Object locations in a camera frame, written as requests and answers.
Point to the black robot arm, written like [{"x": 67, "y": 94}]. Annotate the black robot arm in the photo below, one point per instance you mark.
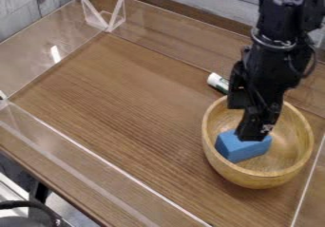
[{"x": 285, "y": 18}]

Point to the clear acrylic corner bracket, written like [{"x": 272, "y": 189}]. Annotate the clear acrylic corner bracket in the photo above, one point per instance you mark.
[{"x": 102, "y": 19}]

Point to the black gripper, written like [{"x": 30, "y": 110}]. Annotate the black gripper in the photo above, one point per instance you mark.
[{"x": 272, "y": 68}]

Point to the white green glue stick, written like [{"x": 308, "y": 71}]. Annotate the white green glue stick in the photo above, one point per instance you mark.
[{"x": 218, "y": 82}]

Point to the brown wooden bowl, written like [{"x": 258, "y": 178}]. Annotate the brown wooden bowl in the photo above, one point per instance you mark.
[{"x": 257, "y": 165}]

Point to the clear acrylic front barrier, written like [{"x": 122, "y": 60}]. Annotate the clear acrylic front barrier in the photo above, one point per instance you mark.
[{"x": 115, "y": 198}]

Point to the blue foam block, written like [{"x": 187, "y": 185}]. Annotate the blue foam block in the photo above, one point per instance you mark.
[{"x": 236, "y": 150}]

